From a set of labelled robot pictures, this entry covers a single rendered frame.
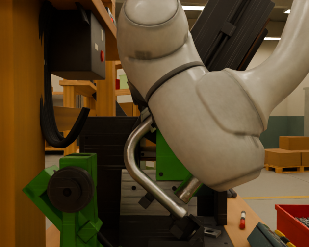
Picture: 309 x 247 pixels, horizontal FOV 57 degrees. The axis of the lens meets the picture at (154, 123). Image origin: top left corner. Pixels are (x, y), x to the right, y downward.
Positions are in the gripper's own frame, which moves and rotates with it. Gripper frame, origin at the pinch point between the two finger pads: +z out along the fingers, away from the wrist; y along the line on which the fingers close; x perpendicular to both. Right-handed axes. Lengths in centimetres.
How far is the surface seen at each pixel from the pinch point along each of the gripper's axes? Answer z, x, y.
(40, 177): -20.5, 26.3, -0.5
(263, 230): 6.5, -2.2, -39.5
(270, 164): 570, -272, -115
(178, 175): 5.4, 3.9, -15.2
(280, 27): 760, -771, 144
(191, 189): 2.2, 4.7, -20.1
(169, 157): 5.0, 2.3, -10.0
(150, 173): 7.2, 8.6, -9.5
